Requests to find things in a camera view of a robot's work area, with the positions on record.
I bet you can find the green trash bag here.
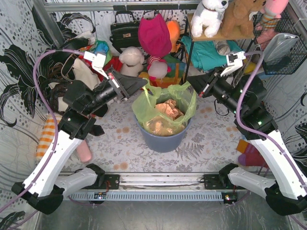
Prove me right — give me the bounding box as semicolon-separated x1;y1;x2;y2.
131;82;196;137

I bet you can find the blue-grey trash bin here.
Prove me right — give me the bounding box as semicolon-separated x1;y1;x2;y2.
134;115;192;153

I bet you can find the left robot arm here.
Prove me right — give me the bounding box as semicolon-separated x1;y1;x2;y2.
12;68;148;214

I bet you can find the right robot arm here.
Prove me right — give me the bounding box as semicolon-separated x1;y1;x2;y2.
187;69;307;216

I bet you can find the cream canvas tote bag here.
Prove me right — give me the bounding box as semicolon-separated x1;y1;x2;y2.
46;57;100;114

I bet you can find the magenta cloth bag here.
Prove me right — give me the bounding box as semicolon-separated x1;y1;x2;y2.
138;13;172;58

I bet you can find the red cloth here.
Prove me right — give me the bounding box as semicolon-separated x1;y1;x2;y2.
83;56;123;81

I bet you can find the teal folded cloth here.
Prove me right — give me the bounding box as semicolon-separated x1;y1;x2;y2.
181;36;242;71

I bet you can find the white fluffy plush lamb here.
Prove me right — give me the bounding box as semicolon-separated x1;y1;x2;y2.
119;46;144;77

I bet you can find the rainbow striped cloth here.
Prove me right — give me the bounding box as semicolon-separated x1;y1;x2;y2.
138;55;186;88

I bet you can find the grey small plush ball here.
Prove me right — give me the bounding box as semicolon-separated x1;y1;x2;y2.
215;40;231;56

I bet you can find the pink white plush doll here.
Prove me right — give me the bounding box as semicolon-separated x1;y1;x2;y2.
147;56;171;81

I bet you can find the colourful printed cloth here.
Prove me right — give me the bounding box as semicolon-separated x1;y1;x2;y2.
80;40;112;66

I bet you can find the black leather handbag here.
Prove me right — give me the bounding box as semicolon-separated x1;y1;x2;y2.
109;11;141;54

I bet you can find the crumpled brown paper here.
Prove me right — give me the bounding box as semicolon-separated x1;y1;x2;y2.
143;99;186;137

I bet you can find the white plush dog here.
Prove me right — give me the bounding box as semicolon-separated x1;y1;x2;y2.
191;0;229;38

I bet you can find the black hat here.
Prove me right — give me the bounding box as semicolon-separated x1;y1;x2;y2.
51;38;89;63

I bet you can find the orange plush toy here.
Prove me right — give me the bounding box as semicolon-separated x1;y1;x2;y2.
166;20;180;53

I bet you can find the brown teddy bear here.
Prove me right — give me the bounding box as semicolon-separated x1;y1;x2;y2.
221;0;266;38

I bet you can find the silver foil pouch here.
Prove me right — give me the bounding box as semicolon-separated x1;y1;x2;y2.
263;33;299;62

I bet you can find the orange checked towel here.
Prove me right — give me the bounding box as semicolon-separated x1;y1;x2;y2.
35;114;55;161

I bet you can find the pink glasses case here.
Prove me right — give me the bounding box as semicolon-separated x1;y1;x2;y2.
76;140;93;163

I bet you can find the pink plush toy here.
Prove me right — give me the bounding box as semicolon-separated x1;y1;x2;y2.
259;0;289;29

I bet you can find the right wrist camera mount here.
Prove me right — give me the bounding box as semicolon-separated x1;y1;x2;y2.
221;51;246;77

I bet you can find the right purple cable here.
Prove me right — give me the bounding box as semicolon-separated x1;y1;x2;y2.
235;50;307;228

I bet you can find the purple cable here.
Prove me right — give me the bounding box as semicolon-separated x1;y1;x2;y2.
0;49;86;230
235;50;307;228

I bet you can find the black wire basket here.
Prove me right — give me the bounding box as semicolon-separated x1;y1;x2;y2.
253;12;307;75

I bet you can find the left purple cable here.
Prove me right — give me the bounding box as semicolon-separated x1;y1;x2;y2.
0;49;86;230

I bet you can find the metal mounting rail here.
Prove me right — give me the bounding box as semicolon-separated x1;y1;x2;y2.
68;172;246;203

